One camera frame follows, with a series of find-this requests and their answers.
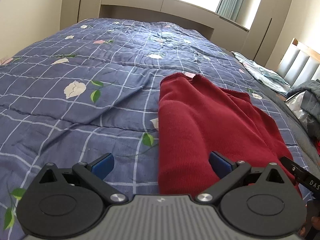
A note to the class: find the dark grey quilted jacket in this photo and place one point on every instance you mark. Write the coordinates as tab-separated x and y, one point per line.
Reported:
310	104

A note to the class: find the light blue folded cloth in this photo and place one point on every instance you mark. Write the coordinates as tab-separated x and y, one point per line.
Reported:
265	76

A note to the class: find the grey wardrobe of window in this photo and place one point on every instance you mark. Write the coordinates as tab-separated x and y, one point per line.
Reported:
265	30
74	11

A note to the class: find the blue plaid floral quilt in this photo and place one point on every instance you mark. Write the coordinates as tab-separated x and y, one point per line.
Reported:
91	89

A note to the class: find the red long-sleeve sweater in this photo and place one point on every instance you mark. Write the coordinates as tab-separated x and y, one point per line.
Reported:
195	118

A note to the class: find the dark grey blanket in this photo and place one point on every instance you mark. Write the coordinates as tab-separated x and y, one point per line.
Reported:
273	104

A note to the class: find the padded grey wooden headboard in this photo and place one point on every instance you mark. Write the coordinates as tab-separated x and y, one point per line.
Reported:
299	64

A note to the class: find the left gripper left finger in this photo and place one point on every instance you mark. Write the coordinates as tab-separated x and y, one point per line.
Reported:
93	175

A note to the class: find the silver plastic bag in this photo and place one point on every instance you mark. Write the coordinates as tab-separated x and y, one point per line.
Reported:
294	104

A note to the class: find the grey wardrobe left of window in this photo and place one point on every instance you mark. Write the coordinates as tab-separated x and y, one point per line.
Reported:
74	11

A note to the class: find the red garment on bed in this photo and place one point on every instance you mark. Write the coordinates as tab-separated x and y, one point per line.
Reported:
318	147

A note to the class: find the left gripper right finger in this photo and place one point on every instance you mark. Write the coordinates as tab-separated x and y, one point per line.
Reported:
231	175

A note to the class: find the grey wardrobe right of window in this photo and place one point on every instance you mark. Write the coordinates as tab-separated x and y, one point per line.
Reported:
265	30

